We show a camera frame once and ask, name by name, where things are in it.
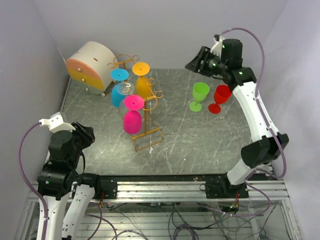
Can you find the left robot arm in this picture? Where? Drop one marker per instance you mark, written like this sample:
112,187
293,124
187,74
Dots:
67,193

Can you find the clear wine glass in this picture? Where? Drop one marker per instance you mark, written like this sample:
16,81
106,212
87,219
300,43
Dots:
125,89

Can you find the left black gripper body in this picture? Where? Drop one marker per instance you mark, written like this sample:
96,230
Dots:
81,137

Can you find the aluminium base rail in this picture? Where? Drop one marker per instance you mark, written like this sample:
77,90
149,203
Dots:
188,188

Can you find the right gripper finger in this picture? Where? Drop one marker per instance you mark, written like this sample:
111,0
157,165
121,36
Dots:
203,72
195,64

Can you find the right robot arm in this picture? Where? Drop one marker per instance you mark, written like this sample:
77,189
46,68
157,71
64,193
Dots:
224,61

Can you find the blue plastic wine glass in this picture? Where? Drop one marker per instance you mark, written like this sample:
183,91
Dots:
119,75

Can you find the orange plastic wine glass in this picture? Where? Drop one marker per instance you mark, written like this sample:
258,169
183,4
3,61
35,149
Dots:
143,85

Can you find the gold wire glass rack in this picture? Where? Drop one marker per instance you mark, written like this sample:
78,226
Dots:
150,133

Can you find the white semicircular drawer box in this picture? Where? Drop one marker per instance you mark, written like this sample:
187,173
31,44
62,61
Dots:
90,68

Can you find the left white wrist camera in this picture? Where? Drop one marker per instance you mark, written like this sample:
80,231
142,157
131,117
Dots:
57,123

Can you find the red plastic wine glass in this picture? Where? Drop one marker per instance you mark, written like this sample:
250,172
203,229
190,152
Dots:
221,96

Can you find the pink plastic wine glass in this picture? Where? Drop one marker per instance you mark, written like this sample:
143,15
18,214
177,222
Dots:
132,120

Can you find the green plastic wine glass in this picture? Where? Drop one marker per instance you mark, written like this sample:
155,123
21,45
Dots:
199,93

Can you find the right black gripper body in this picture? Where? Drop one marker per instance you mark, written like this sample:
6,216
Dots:
212,64

